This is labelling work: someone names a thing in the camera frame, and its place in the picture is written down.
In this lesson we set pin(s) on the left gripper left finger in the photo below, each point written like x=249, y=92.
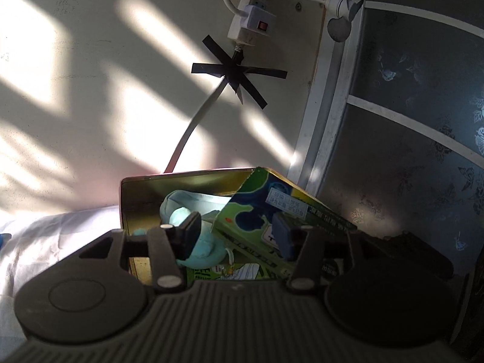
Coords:
x=168, y=243

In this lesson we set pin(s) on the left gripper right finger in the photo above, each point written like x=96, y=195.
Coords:
x=302, y=245

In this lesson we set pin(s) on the teal plush toy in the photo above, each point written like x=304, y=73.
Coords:
x=200, y=248

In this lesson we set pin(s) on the green white toothpaste box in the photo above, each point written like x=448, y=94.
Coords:
x=265, y=220

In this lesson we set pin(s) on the green shoe wipes packet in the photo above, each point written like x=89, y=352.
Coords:
x=236, y=271

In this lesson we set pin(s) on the black tape cross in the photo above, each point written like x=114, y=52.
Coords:
x=231, y=68

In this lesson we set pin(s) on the small white usb fan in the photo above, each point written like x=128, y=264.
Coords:
x=343, y=13

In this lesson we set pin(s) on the white power strip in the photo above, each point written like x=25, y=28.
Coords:
x=251, y=19

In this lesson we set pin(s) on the white window frame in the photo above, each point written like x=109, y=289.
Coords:
x=335, y=70

